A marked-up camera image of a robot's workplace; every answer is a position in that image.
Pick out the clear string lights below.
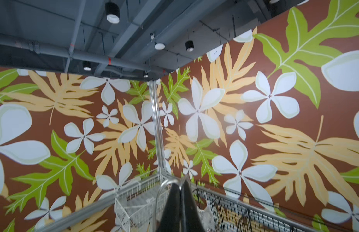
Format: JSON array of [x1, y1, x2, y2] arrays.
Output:
[[151, 177, 187, 232]]

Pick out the black wire basket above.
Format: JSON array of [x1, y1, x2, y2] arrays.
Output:
[[191, 181, 351, 232]]

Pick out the black ceiling spotlight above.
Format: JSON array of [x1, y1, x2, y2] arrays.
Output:
[[105, 2, 120, 24]]

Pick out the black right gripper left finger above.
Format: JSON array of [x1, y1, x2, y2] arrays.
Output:
[[156, 183, 180, 232]]

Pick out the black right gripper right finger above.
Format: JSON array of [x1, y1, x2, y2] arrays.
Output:
[[181, 180, 205, 232]]

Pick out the white wire basket left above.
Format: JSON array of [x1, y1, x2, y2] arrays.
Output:
[[114, 174, 172, 232]]

